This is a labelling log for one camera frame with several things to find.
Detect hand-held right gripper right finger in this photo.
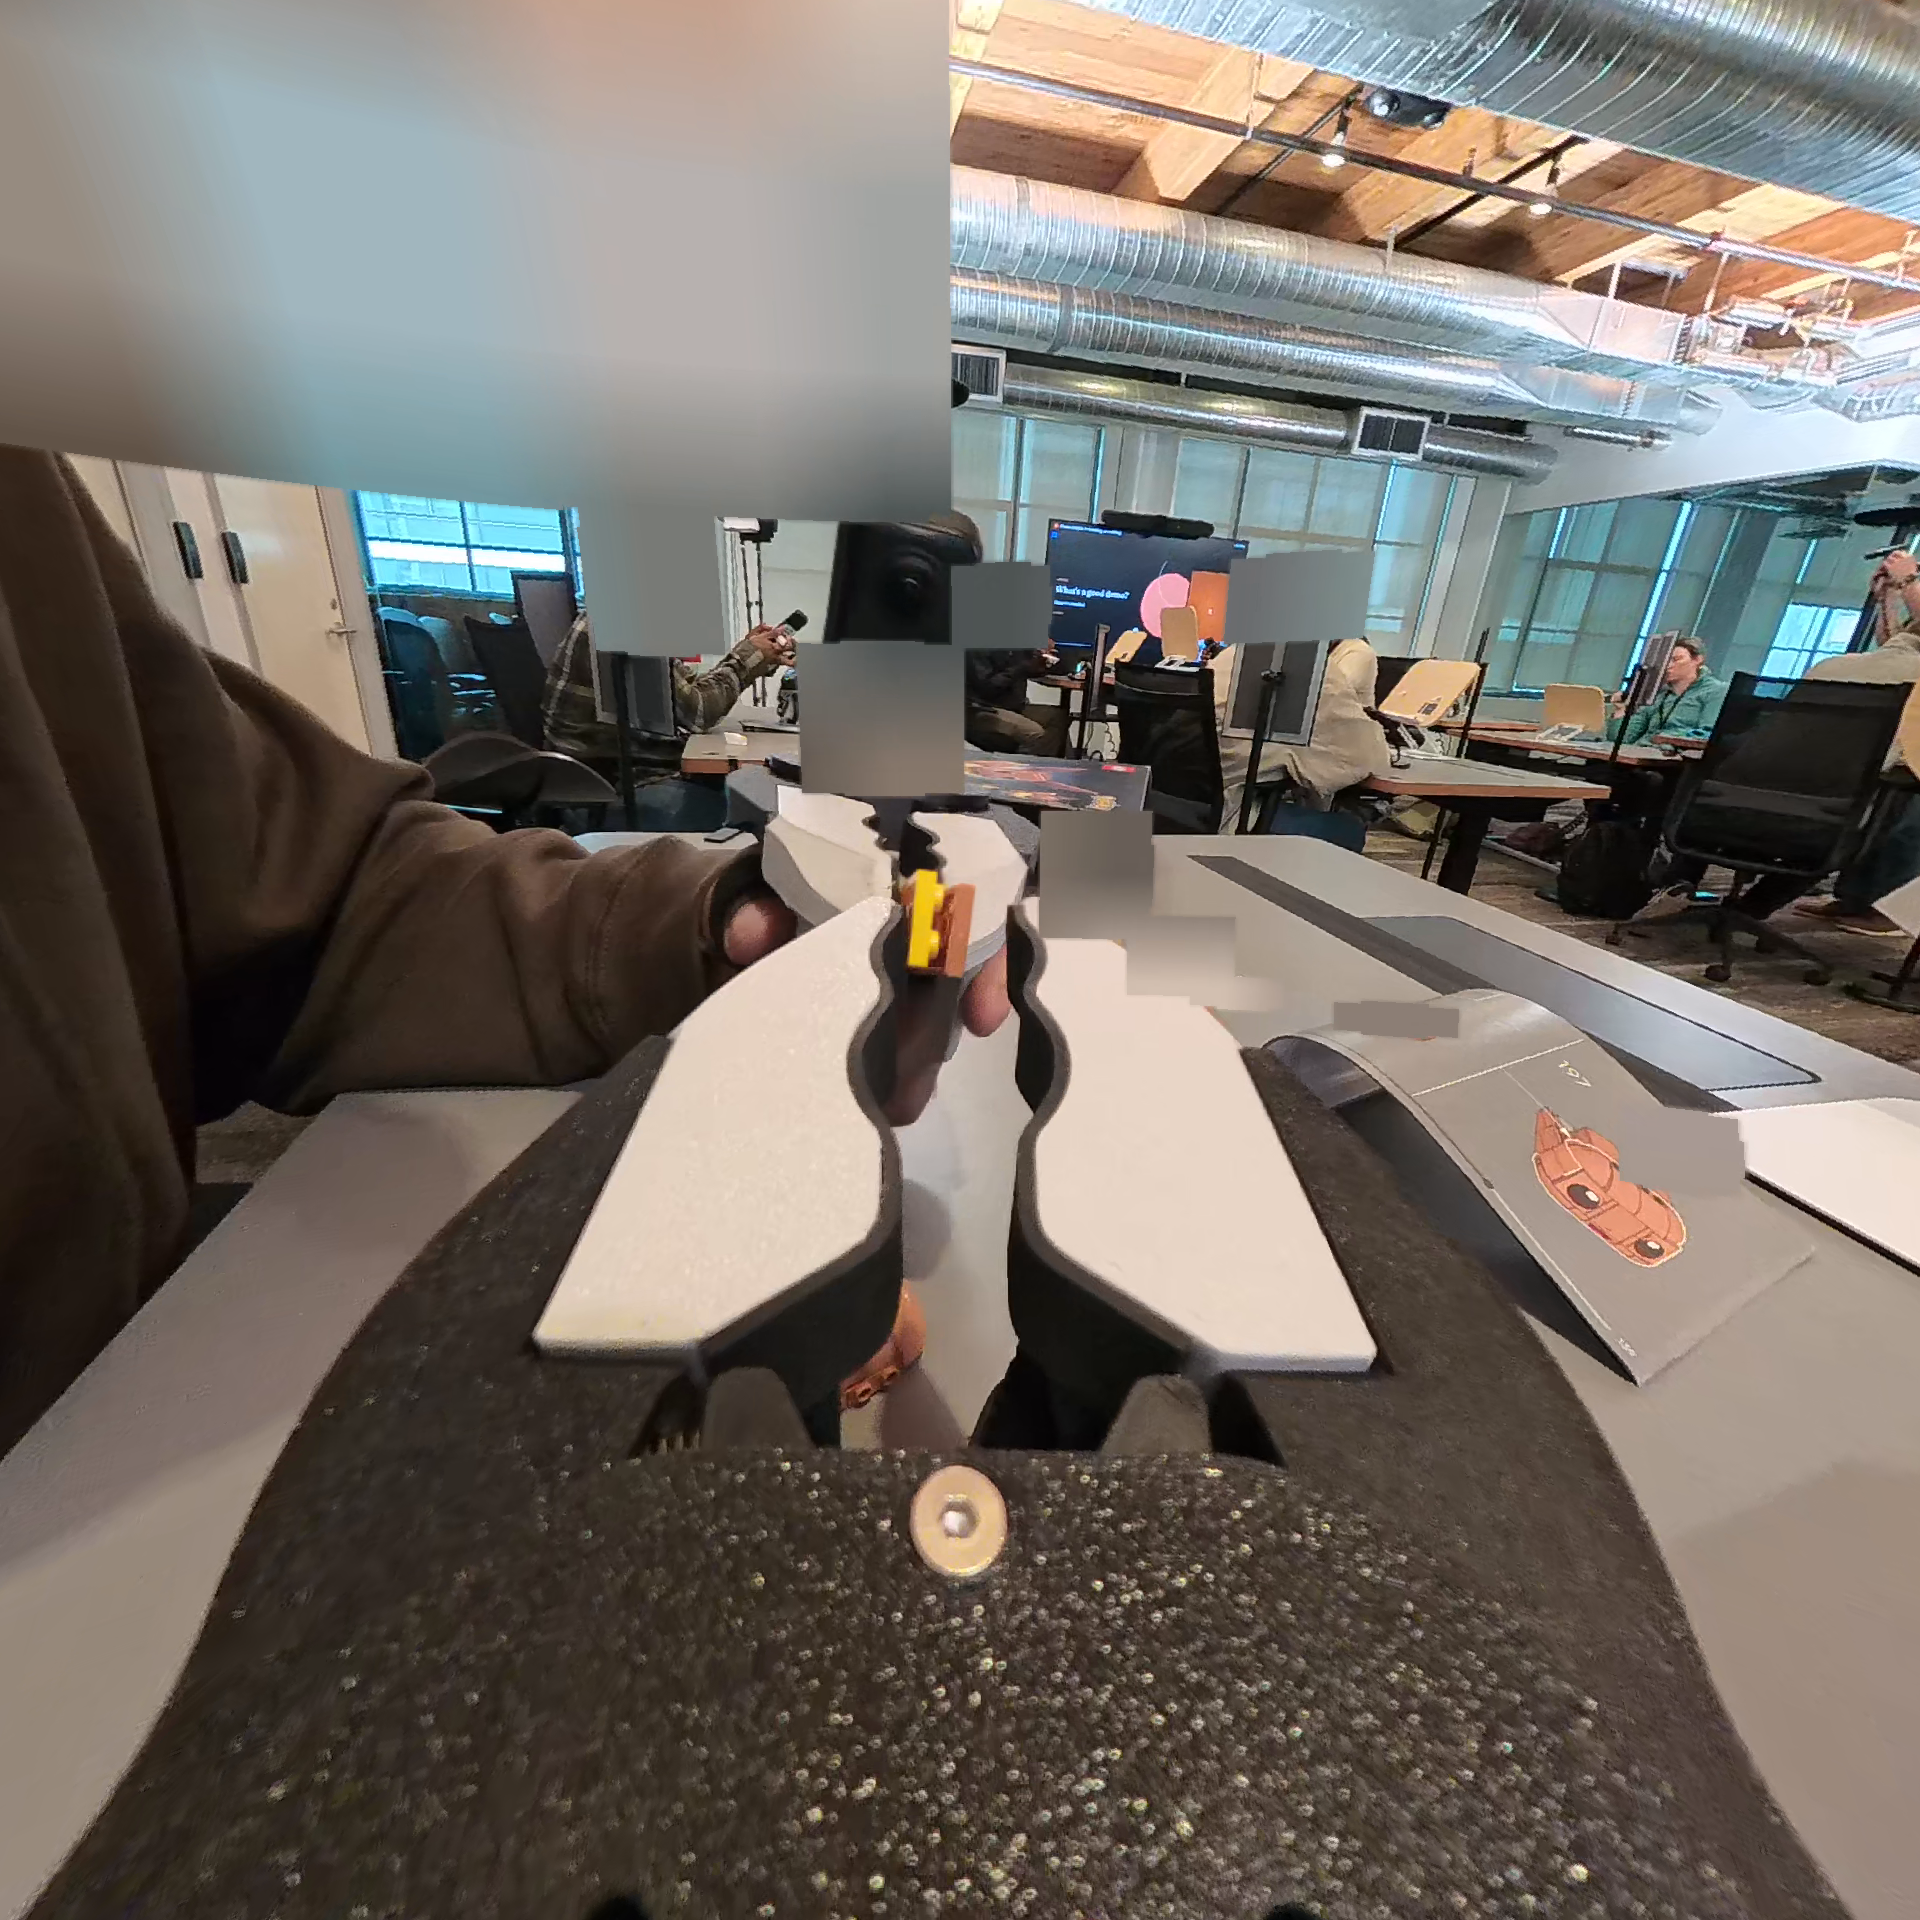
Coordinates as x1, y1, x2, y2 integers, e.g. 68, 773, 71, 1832
1002, 901, 1383, 1384

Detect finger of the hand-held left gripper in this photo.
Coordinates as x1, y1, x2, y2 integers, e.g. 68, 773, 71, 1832
758, 787, 921, 970
917, 804, 1040, 980

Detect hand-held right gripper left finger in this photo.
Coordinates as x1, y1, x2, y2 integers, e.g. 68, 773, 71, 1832
534, 895, 911, 1372

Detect small yellow lego piece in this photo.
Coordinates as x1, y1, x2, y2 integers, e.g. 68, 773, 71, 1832
904, 870, 980, 974

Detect person's left forearm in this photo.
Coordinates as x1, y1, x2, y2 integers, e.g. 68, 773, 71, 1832
0, 451, 769, 1461

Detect printed lego set box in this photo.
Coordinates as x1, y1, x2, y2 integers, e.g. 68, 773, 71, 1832
959, 753, 1160, 821

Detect lego instruction booklet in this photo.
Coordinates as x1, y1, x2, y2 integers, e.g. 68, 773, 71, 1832
1261, 1023, 1820, 1384

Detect person's left hand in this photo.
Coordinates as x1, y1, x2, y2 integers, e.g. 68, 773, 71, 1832
715, 885, 1022, 1131

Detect dark office desk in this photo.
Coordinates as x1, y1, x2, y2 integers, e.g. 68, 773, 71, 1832
1359, 753, 1625, 900

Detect wall display screen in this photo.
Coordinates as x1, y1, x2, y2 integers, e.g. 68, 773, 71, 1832
1040, 516, 1243, 670

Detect silver ventilation duct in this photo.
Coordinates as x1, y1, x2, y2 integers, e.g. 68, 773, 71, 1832
954, 168, 1920, 487

